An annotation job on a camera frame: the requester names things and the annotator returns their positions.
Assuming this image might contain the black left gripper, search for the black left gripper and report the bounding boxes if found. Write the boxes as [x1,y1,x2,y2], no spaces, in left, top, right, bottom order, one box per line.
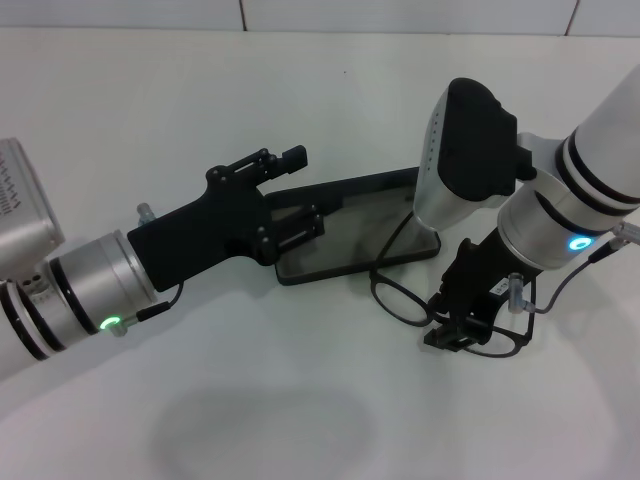
[127,144,327,293]

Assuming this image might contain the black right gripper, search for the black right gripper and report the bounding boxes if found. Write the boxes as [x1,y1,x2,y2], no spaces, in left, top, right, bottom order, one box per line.
[423,227,542,352]

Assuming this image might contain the black glasses case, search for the black glasses case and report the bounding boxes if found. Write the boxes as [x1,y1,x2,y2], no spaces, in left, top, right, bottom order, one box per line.
[263,167,442,287]

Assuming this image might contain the black round-lens glasses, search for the black round-lens glasses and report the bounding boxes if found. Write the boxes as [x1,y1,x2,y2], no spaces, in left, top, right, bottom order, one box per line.
[369,209,539,359]

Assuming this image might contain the right gripper clear plug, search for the right gripper clear plug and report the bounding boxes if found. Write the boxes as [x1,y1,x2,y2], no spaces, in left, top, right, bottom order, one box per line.
[506,271,536,314]

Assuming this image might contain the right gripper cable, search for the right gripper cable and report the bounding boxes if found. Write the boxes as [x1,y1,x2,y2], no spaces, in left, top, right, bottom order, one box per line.
[529,222,640,315]

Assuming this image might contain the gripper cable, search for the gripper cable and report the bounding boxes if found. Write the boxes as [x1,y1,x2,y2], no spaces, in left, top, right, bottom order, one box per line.
[529,222,640,315]
[115,280,187,337]

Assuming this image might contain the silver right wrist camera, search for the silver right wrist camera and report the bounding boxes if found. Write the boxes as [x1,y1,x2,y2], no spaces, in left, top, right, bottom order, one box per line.
[412,77,555,235]

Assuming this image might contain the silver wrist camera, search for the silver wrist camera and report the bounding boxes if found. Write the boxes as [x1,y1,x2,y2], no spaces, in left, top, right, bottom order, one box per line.
[412,77,555,235]
[0,138,67,281]

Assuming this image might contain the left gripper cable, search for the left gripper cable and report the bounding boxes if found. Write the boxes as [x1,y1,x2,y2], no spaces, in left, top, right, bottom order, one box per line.
[115,280,187,337]

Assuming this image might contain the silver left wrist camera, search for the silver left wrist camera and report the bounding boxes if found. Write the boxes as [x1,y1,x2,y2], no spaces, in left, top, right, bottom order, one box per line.
[0,138,67,281]

